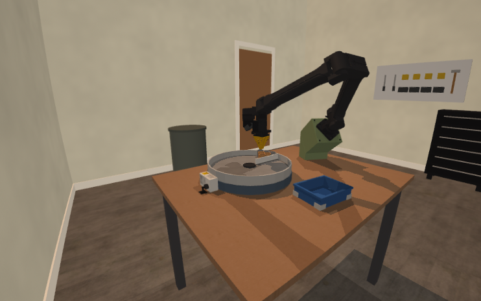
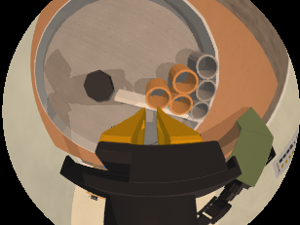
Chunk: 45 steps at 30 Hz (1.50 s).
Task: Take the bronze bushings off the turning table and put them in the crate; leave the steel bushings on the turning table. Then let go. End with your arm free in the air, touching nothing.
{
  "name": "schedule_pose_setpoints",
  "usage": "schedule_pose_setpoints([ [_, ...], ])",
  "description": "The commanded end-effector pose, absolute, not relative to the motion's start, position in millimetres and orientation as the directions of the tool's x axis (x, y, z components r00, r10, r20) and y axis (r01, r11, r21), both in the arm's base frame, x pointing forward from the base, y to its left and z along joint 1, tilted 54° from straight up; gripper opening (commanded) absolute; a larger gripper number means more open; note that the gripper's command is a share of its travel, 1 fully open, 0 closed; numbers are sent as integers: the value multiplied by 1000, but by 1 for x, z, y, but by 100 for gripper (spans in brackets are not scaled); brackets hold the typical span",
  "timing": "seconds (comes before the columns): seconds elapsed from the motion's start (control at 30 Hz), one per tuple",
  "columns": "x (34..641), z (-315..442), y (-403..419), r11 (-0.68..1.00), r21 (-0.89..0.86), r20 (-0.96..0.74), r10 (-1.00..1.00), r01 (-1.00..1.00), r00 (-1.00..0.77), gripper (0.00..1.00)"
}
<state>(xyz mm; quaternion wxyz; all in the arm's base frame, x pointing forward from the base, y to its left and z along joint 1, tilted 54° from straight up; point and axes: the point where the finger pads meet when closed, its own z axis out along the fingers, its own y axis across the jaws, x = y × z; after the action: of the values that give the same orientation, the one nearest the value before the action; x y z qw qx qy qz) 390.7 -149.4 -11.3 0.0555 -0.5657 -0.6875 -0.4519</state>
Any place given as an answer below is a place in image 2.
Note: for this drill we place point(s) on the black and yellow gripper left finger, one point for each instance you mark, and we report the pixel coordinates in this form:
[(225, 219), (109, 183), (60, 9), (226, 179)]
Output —
[(130, 131)]

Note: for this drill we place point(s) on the bronze bushing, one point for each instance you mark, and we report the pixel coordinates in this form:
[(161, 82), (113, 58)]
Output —
[(161, 101), (182, 106), (187, 86)]

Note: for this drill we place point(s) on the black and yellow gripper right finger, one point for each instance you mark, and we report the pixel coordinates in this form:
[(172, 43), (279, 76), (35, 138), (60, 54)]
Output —
[(171, 131)]

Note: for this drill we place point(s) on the grey metal bushing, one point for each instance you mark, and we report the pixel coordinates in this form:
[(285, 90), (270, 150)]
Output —
[(210, 69), (207, 92), (201, 109)]

